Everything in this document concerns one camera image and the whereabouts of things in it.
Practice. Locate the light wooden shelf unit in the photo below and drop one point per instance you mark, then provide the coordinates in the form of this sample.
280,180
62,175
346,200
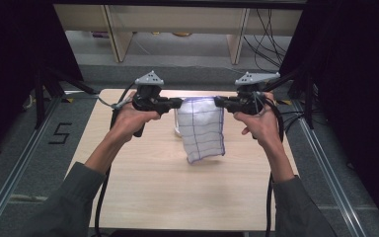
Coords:
177,18

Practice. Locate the aluminium floor rail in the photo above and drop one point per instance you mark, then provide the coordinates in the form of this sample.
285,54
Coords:
16,171
329,171

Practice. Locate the black metal stand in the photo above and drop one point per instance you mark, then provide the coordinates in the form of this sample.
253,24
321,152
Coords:
304,98
46,95

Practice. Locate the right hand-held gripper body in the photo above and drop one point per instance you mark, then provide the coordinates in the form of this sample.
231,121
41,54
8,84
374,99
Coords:
250,98

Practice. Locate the person's right hand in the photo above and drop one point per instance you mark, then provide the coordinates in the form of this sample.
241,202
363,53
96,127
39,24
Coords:
263,128

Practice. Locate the black curtain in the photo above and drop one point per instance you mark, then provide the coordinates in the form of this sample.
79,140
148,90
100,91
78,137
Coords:
355,98
16,65

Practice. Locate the yellow object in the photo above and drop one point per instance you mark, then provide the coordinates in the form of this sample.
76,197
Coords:
181,34

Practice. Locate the person's left hand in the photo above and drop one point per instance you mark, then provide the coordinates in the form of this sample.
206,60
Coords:
126,121

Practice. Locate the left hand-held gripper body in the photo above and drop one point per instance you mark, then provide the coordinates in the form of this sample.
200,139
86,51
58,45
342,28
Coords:
148,95

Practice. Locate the white cloth with purple trim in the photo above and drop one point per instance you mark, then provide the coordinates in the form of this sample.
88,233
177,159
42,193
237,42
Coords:
202,131

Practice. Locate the purple object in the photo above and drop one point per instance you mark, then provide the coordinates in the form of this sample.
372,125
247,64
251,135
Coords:
100,34

